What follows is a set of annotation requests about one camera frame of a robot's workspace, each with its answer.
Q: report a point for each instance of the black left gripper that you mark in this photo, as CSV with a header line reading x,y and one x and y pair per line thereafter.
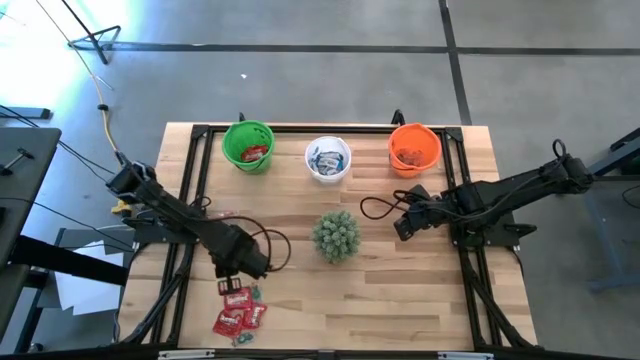
x,y
240,252

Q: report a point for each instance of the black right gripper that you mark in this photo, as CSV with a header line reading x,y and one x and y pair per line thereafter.
x,y
425,210

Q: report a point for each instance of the clear-wrapped orange green gummies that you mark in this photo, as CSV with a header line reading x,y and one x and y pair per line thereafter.
x,y
411,158

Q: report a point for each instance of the clear-wrapped red gummy candy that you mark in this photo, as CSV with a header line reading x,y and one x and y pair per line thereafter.
x,y
226,215

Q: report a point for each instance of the white blue Hershey's candy bar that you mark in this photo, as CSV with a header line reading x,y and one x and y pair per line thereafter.
x,y
315,162
332,164

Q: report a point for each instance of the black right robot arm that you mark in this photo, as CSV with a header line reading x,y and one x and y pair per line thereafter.
x,y
515,192

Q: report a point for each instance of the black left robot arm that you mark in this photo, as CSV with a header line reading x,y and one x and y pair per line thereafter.
x,y
190,220

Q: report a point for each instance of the clear-wrapped green gummy candy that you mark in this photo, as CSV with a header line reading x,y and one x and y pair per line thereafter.
x,y
257,294
243,338

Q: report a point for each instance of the artificial green potted plant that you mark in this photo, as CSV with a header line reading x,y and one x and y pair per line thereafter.
x,y
336,236

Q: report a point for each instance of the orange plastic bucket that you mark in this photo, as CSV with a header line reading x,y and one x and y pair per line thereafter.
x,y
415,135

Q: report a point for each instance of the white plastic bucket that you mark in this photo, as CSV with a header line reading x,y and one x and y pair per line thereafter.
x,y
327,142

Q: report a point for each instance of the white paper sheets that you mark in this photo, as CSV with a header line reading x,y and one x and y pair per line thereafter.
x,y
85,300

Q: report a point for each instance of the green plastic bucket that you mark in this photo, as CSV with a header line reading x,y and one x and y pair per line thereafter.
x,y
240,135

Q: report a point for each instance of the black desk leg beam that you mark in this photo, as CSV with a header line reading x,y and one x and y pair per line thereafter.
x,y
70,260

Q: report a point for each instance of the black desk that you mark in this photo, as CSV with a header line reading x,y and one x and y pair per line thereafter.
x,y
35,150

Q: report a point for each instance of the black tripod stand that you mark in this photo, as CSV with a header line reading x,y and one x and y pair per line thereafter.
x,y
102,55

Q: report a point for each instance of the black flat bar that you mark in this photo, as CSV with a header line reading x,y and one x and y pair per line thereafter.
x,y
30,113

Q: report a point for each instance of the silver metal bracket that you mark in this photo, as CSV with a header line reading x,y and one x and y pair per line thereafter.
x,y
185,354
465,356

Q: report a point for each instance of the black aluminium table frame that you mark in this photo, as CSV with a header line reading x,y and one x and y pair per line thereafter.
x,y
360,130

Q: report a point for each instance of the blue-grey metal table frame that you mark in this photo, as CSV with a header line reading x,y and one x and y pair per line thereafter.
x,y
600,240

